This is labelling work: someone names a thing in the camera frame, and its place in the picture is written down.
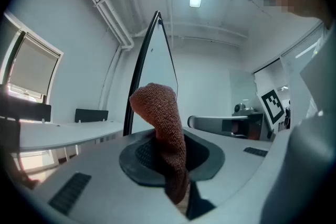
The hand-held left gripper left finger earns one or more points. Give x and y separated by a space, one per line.
99 178

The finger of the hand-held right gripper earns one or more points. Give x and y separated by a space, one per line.
207 123

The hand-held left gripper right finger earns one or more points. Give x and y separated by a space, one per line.
236 165

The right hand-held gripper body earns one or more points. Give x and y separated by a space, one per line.
273 107

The reddish-brown knitted cloth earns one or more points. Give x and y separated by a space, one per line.
165 118

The whiteboard with black frame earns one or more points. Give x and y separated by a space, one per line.
140 65

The white office desk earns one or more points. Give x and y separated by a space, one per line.
65 133

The black desk divider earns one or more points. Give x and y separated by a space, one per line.
26 110
91 115

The person's white shirt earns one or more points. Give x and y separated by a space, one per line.
302 165

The grey window roller blind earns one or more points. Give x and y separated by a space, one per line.
8 47
34 65

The white ceiling pipes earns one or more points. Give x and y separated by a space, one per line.
105 8

